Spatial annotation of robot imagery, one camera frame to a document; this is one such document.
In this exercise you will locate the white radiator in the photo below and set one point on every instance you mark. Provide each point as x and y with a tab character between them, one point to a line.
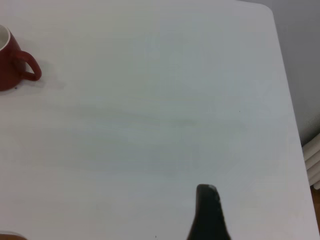
313	162

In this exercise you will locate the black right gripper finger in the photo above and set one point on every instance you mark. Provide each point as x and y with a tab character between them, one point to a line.
208	215

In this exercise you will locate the red ceramic mug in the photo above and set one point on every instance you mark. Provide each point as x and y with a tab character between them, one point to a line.
10	65

